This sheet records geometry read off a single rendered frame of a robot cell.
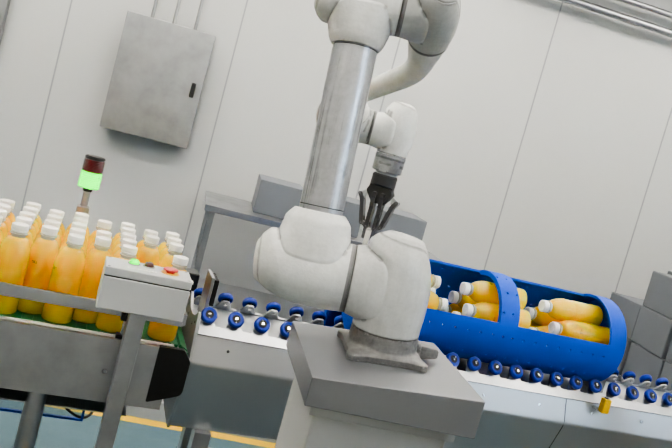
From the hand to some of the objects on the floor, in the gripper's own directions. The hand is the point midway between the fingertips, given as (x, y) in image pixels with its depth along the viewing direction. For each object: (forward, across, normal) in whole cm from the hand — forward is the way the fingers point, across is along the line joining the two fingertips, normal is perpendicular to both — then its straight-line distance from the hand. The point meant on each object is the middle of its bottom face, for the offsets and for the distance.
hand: (367, 239), depth 222 cm
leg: (+125, -23, -27) cm, 130 cm away
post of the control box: (+124, -32, -61) cm, 142 cm away
